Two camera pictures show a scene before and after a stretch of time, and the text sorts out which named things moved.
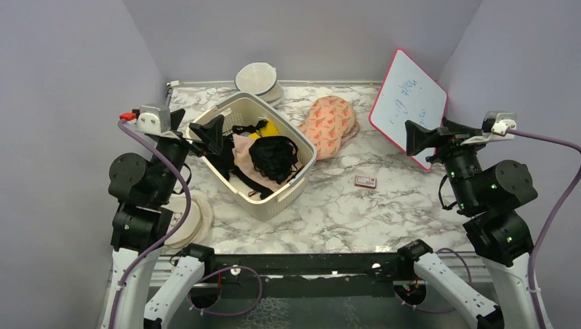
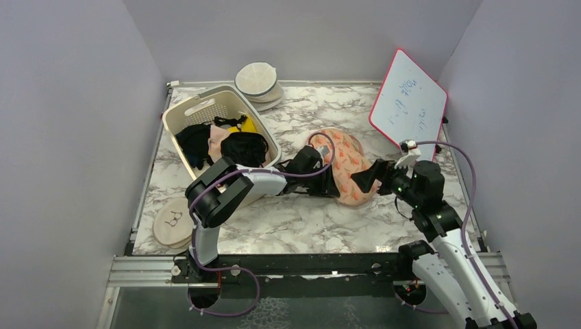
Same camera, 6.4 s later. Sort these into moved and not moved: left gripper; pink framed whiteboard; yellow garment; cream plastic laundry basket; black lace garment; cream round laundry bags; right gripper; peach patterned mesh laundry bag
Moved: peach patterned mesh laundry bag; yellow garment; cream plastic laundry basket; black lace garment; right gripper; left gripper
Not moved: cream round laundry bags; pink framed whiteboard
